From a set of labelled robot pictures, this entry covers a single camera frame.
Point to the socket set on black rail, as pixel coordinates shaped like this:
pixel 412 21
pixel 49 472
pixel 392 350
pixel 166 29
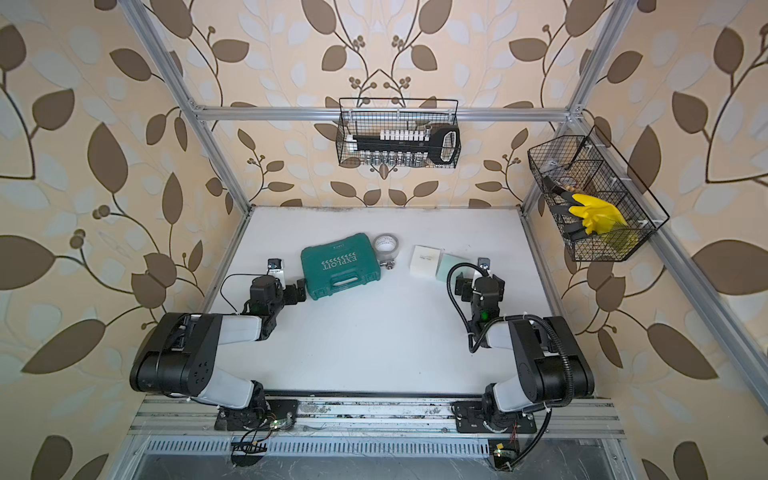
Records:
pixel 432 145

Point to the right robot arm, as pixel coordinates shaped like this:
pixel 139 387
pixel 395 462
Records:
pixel 550 369

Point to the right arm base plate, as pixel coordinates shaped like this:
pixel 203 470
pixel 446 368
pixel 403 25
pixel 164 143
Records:
pixel 474 417

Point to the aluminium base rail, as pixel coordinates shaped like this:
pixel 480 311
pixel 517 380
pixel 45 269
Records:
pixel 368 416

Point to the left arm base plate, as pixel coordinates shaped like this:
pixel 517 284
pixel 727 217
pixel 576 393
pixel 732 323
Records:
pixel 267 416

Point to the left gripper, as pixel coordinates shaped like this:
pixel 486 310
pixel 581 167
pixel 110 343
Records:
pixel 289 291

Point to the green plastic tool case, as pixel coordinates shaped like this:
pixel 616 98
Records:
pixel 338 266

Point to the mint green jewelry box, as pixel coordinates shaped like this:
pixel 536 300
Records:
pixel 447 262

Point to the black wire basket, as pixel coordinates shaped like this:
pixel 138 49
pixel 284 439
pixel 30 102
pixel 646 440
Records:
pixel 363 115
pixel 580 164

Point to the black pliers in basket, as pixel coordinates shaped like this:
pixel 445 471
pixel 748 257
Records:
pixel 564 200

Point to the right black wire basket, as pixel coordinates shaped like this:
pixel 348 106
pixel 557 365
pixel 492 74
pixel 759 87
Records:
pixel 580 164

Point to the cream jewelry box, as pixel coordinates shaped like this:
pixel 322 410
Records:
pixel 424 261

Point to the centre black wire basket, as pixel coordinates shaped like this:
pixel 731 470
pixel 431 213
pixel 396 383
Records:
pixel 363 115

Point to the yellow rubber glove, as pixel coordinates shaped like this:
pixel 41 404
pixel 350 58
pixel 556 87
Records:
pixel 600 217

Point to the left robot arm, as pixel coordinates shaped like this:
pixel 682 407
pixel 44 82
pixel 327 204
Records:
pixel 178 359

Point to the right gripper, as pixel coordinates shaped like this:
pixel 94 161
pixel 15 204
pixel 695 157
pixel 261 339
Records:
pixel 465 285

